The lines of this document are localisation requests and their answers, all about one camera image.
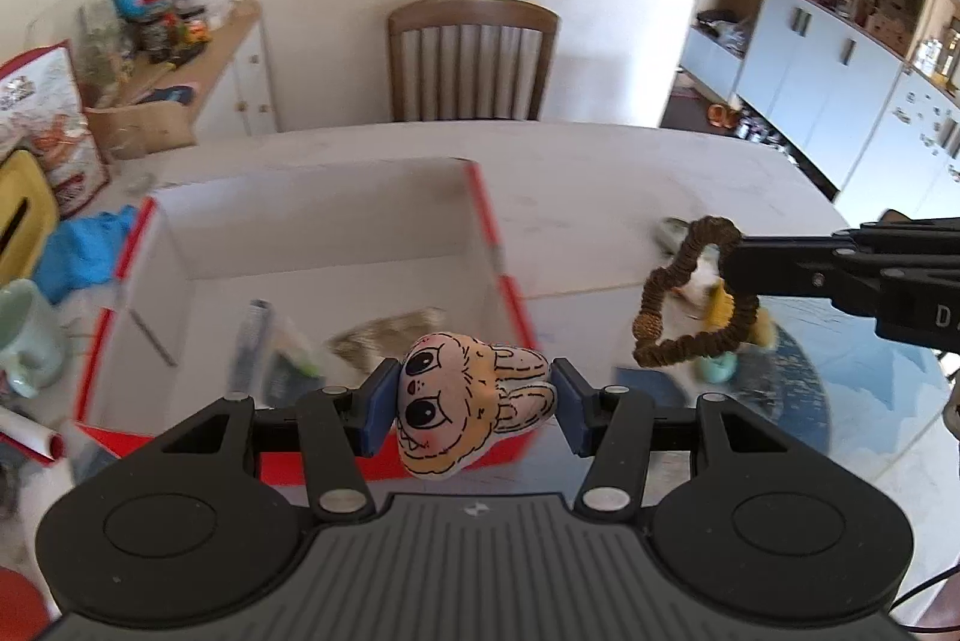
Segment white wooden sideboard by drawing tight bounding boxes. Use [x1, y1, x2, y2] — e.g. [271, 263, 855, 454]
[82, 0, 280, 149]

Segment white paper roll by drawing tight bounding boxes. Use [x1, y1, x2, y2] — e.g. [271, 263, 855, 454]
[0, 404, 68, 464]

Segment grey tube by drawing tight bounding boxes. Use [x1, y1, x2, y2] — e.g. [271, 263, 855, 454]
[231, 299, 276, 396]

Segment blue printed table mat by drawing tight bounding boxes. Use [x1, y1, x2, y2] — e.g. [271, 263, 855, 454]
[519, 277, 957, 604]

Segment yellow white small toy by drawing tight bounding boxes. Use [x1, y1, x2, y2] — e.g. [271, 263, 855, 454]
[675, 262, 778, 350]

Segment pale green mug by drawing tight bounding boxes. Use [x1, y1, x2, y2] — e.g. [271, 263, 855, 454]
[0, 278, 70, 399]

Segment brown hair scrunchie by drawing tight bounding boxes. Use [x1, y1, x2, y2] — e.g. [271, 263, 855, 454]
[632, 215, 762, 367]

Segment pale blue cabinet unit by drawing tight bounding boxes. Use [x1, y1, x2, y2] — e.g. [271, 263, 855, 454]
[677, 0, 960, 226]

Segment teal small object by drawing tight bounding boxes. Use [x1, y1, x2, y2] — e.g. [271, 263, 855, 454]
[696, 352, 740, 384]

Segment bunny face plush toy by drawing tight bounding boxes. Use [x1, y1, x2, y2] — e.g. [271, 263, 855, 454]
[395, 330, 557, 481]

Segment black cable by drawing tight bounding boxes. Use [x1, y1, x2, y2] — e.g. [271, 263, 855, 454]
[891, 564, 960, 632]

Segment clear plastic container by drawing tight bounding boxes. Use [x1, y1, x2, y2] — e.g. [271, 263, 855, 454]
[25, 0, 137, 110]

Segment wooden tray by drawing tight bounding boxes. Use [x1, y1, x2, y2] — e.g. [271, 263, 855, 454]
[82, 100, 200, 164]

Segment green clear packet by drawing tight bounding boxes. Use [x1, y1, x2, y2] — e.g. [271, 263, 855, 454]
[261, 311, 325, 404]

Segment brown wooden chair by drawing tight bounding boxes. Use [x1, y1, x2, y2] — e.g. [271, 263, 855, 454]
[386, 0, 562, 124]

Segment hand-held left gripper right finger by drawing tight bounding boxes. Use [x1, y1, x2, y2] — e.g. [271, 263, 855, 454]
[551, 356, 788, 523]

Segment dark jars and toy cars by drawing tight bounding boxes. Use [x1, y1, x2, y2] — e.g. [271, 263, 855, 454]
[137, 2, 212, 67]

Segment red round object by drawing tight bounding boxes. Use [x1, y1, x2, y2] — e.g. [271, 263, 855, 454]
[0, 564, 55, 641]

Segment clear drinking glass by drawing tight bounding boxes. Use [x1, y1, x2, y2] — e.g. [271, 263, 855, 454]
[111, 120, 151, 162]

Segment white cardboard box red edges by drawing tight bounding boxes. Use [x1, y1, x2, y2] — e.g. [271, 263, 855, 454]
[73, 157, 538, 486]

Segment red white snack bag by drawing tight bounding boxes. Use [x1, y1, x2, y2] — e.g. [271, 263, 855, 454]
[0, 40, 113, 219]

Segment thin grey stick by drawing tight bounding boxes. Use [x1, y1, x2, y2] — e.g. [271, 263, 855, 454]
[130, 309, 179, 368]

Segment blue cloth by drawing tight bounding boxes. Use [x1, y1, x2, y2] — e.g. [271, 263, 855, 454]
[32, 207, 141, 306]

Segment yellow tissue box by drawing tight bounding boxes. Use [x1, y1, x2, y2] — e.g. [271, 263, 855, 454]
[0, 149, 61, 284]

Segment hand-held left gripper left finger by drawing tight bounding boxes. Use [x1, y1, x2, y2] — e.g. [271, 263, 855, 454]
[154, 357, 402, 523]

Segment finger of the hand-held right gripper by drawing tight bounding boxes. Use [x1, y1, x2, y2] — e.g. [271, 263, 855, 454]
[831, 209, 960, 263]
[718, 234, 960, 312]

